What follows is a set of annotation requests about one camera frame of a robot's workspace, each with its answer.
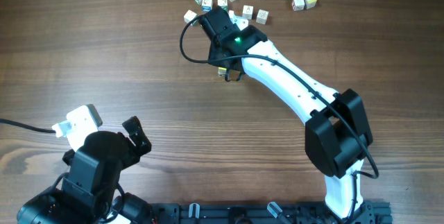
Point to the blue Z block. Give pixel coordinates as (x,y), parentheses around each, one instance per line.
(206,5)

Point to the yellow top block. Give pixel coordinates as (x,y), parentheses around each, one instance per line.
(310,3)

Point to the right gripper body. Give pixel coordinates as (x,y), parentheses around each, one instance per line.
(216,49)

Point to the blue D block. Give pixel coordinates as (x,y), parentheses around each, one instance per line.
(262,16)

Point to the green N block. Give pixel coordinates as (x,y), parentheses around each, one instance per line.
(223,4)

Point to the bee picture block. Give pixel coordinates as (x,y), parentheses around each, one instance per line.
(247,12)

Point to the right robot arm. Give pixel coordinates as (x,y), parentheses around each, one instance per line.
(337,132)

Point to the red I block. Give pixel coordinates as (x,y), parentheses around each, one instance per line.
(222,71)

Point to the red Y block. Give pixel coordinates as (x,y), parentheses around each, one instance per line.
(298,5)

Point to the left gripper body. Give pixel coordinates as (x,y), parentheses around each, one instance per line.
(141,148)

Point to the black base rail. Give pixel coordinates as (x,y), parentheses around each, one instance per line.
(299,213)

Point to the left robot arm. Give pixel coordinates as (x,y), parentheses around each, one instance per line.
(90,192)

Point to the green corner white block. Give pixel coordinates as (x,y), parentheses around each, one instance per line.
(190,16)

